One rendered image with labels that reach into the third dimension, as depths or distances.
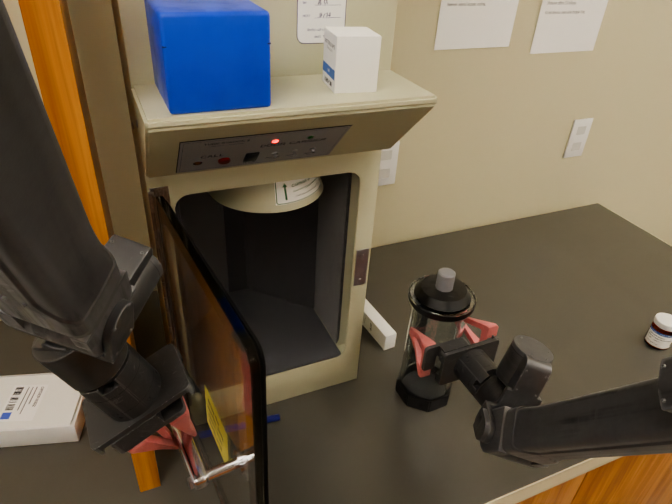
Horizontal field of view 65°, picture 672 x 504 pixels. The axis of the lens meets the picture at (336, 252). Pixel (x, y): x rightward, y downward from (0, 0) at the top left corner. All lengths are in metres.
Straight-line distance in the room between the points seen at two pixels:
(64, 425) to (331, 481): 0.43
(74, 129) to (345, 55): 0.28
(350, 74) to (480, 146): 0.90
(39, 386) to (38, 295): 0.72
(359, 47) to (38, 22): 0.30
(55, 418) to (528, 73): 1.27
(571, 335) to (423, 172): 0.53
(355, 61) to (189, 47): 0.18
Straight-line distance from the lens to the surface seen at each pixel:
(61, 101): 0.55
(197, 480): 0.58
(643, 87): 1.83
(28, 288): 0.33
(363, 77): 0.62
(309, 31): 0.67
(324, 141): 0.64
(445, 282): 0.85
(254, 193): 0.75
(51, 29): 0.53
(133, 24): 0.63
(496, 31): 1.38
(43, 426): 0.99
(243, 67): 0.54
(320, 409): 0.98
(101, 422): 0.56
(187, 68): 0.53
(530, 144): 1.59
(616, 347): 1.28
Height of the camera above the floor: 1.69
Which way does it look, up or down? 33 degrees down
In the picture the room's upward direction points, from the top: 4 degrees clockwise
